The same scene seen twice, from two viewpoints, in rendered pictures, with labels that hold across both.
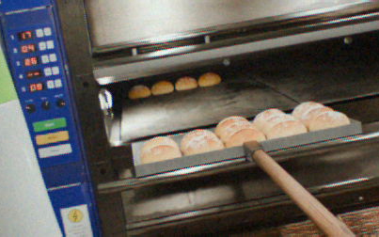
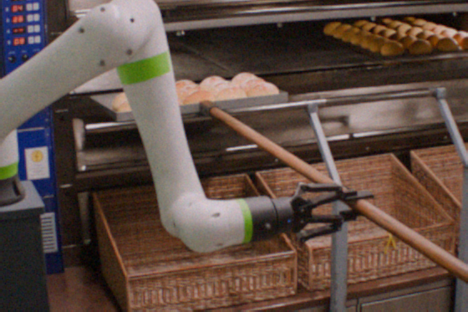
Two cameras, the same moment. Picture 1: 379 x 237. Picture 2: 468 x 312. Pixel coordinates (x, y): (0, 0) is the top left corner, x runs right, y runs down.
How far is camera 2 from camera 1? 1.67 m
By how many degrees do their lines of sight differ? 16
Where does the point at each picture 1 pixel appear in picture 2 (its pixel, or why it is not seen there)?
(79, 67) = (53, 26)
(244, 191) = not seen: hidden behind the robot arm
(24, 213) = (176, 115)
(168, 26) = not seen: outside the picture
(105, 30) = not seen: outside the picture
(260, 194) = (193, 149)
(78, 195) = (41, 138)
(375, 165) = (291, 131)
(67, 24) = not seen: outside the picture
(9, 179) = (173, 100)
